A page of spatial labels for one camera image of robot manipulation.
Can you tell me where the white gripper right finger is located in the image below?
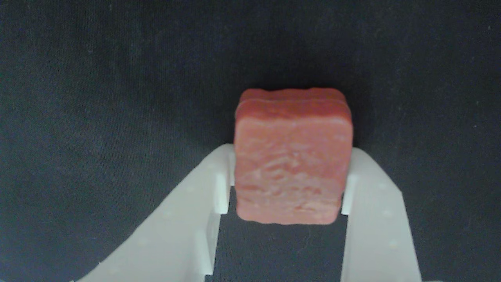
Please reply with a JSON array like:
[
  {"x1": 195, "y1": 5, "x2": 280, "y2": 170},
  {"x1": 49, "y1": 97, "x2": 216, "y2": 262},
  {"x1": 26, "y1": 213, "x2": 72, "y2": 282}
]
[{"x1": 339, "y1": 147, "x2": 423, "y2": 282}]

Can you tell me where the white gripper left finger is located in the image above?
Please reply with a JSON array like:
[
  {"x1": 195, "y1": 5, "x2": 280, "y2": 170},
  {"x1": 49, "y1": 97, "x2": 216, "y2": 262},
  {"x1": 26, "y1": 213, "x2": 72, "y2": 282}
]
[{"x1": 72, "y1": 143, "x2": 236, "y2": 282}]

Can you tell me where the black desk mat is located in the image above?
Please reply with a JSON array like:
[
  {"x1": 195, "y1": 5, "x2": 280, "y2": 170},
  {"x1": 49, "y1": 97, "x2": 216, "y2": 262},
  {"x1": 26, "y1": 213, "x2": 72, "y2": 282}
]
[{"x1": 0, "y1": 0, "x2": 501, "y2": 282}]

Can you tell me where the brown square toy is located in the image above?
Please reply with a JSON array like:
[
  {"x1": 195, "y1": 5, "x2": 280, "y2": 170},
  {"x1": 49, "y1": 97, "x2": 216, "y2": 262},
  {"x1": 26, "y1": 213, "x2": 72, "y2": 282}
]
[{"x1": 234, "y1": 87, "x2": 354, "y2": 226}]

